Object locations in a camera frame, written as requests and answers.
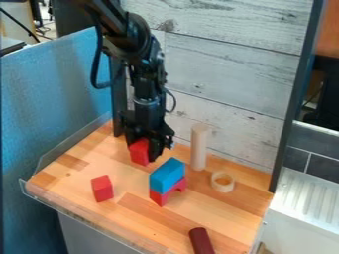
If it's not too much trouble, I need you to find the black metal post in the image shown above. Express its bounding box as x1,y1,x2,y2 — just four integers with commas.
267,0,329,194

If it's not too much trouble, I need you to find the dark red cylinder block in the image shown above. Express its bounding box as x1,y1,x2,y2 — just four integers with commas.
187,226,218,254

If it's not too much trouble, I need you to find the cream ring block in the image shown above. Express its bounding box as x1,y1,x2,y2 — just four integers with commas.
209,170,236,194

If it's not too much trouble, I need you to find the cream cylinder block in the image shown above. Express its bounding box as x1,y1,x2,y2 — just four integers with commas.
189,123,212,173

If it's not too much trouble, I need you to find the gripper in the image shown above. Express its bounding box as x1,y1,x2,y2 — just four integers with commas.
116,98,176,164

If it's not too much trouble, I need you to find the red arch block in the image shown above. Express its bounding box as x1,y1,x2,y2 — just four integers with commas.
148,177,190,208

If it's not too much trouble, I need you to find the blue rectangle block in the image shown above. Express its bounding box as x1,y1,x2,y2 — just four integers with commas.
148,156,187,195

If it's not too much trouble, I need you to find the white toy sink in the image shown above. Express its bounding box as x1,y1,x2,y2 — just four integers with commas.
258,166,339,254

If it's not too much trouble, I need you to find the red cube block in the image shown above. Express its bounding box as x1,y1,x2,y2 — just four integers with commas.
89,174,116,203

